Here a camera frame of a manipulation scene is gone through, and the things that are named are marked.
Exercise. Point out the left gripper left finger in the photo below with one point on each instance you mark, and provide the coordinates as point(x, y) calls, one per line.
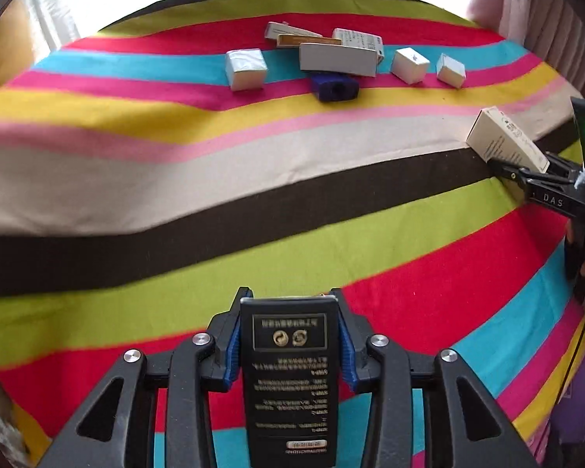
point(115, 424)

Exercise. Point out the white printed box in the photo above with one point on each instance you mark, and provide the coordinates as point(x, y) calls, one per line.
point(361, 40)

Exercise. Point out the large grey-white box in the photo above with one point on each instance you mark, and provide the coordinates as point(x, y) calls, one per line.
point(317, 57)

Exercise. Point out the cream white box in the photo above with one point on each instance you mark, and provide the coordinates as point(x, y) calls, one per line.
point(494, 135)

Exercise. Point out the white square box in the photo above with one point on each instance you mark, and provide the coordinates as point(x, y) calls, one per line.
point(245, 69)

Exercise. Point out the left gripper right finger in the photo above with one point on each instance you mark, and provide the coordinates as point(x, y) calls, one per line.
point(437, 399)

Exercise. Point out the green white medicine box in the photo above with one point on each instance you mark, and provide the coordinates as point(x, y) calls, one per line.
point(275, 29)

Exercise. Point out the pink curtain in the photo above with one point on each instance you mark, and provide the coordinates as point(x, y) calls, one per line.
point(551, 29)

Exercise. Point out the dark blue small object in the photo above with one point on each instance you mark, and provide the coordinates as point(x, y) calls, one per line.
point(333, 87)

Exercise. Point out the striped colourful tablecloth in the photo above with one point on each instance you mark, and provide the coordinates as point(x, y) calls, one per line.
point(138, 192)

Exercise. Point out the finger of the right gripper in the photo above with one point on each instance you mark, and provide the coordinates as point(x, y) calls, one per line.
point(515, 179)
point(559, 166)

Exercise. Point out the white box red label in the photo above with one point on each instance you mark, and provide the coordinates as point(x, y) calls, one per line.
point(409, 66)

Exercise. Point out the black rectangular box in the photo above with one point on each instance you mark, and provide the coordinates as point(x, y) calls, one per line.
point(288, 350)

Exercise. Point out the gold white dental box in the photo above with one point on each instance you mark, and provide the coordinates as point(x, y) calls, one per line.
point(287, 41)

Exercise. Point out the small white cube box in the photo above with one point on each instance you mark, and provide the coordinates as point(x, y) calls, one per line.
point(450, 71)

